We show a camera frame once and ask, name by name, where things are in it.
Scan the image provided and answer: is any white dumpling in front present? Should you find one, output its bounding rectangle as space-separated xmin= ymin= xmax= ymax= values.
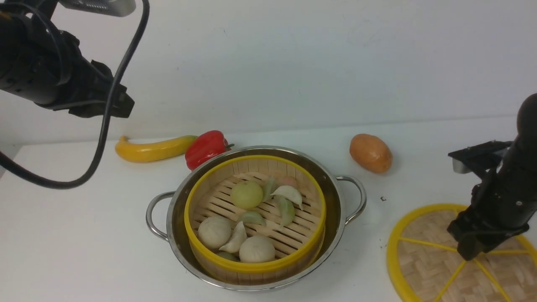
xmin=219 ymin=221 xmax=248 ymax=254

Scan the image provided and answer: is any red toy bell pepper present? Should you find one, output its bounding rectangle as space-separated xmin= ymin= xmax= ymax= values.
xmin=185 ymin=130 xmax=234 ymax=171

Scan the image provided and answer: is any black camera cable left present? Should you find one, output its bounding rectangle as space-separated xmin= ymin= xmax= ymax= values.
xmin=0 ymin=0 xmax=150 ymax=190

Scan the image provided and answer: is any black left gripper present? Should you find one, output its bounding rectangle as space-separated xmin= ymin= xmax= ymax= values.
xmin=40 ymin=31 xmax=114 ymax=118

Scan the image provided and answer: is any white steamed bun right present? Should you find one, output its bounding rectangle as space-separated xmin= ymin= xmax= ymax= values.
xmin=239 ymin=236 xmax=276 ymax=263

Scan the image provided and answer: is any green dumpling in middle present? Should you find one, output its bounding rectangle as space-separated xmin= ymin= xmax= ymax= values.
xmin=237 ymin=211 xmax=267 ymax=227

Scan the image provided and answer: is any brown toy potato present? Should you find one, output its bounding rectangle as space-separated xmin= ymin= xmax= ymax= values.
xmin=349 ymin=133 xmax=393 ymax=174

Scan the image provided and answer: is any white dumpling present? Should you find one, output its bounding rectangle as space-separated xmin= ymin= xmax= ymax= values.
xmin=270 ymin=185 xmax=304 ymax=210
xmin=219 ymin=221 xmax=248 ymax=254

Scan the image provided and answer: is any white steamed bun left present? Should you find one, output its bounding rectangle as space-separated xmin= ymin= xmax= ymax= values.
xmin=198 ymin=216 xmax=232 ymax=249

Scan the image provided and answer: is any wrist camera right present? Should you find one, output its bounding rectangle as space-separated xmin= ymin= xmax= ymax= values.
xmin=448 ymin=140 xmax=513 ymax=179

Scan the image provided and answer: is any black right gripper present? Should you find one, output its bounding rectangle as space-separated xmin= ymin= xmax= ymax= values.
xmin=447 ymin=168 xmax=537 ymax=261

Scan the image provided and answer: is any white dumpling at back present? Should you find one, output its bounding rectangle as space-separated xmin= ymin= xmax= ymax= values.
xmin=270 ymin=185 xmax=304 ymax=210

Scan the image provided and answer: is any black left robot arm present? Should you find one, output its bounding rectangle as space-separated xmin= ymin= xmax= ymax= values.
xmin=0 ymin=0 xmax=136 ymax=118

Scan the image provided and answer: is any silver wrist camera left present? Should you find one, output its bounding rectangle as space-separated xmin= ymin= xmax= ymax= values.
xmin=59 ymin=0 xmax=136 ymax=17

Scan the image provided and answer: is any yellow steamed bun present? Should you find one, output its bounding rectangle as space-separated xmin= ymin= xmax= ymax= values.
xmin=230 ymin=180 xmax=263 ymax=210

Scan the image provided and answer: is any yellow-rimmed bamboo steamer lid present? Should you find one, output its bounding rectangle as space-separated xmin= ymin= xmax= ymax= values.
xmin=387 ymin=204 xmax=537 ymax=302

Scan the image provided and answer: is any small green dumpling left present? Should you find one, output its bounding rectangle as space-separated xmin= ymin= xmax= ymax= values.
xmin=263 ymin=176 xmax=278 ymax=203

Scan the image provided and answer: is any pink dumpling at back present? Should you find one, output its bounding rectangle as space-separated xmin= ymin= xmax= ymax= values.
xmin=276 ymin=176 xmax=299 ymax=190

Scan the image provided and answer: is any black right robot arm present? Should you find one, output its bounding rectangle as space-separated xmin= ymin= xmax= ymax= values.
xmin=447 ymin=94 xmax=537 ymax=261

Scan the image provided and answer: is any stainless steel pot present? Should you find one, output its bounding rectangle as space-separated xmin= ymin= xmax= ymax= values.
xmin=146 ymin=146 xmax=367 ymax=292

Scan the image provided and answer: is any yellow-rimmed bamboo steamer basket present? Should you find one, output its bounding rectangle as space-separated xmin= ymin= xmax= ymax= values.
xmin=184 ymin=155 xmax=327 ymax=285

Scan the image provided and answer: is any yellow toy banana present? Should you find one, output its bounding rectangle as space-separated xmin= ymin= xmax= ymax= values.
xmin=115 ymin=135 xmax=198 ymax=163

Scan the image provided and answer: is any white steamed bun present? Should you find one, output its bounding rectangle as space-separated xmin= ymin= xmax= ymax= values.
xmin=198 ymin=216 xmax=232 ymax=249
xmin=239 ymin=236 xmax=276 ymax=263

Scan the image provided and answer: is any green dumpling at back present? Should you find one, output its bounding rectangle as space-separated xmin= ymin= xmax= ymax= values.
xmin=274 ymin=195 xmax=295 ymax=229

